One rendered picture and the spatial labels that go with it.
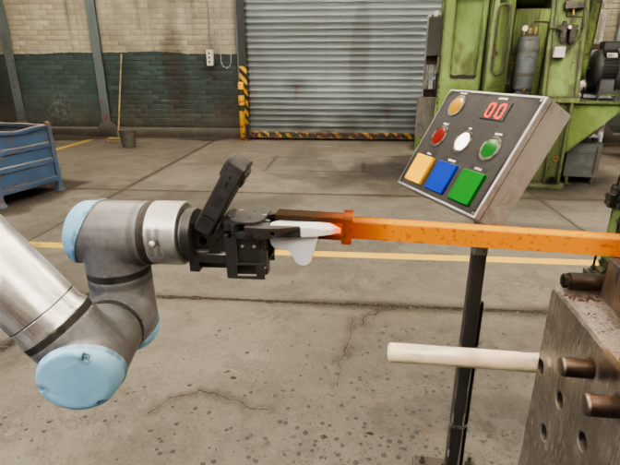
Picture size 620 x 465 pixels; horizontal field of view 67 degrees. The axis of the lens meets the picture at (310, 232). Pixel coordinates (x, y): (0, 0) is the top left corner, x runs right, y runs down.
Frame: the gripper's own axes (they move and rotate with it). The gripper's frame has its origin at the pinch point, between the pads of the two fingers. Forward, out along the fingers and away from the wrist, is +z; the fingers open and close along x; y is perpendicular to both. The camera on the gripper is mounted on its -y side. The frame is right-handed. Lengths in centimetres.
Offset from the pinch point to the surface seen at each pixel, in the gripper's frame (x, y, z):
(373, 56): -789, -36, 7
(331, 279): -206, 105, -17
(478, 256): -56, 27, 33
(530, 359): -35, 43, 42
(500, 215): -39, 11, 33
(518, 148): -40, -3, 35
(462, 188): -44, 6, 25
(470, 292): -56, 37, 32
